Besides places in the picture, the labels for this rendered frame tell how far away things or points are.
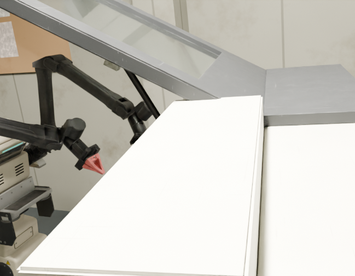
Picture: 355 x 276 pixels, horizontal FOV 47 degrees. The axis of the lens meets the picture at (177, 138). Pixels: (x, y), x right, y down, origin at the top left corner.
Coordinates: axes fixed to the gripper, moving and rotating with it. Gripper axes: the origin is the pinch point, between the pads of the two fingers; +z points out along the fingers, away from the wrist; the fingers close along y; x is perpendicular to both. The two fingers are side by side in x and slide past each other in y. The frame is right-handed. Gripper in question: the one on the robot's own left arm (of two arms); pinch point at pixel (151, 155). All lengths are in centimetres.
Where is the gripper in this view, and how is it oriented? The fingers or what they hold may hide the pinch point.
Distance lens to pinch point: 164.2
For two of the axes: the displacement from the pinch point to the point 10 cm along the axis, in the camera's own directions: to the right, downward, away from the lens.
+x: -4.6, 6.1, 6.5
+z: 4.0, 7.9, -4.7
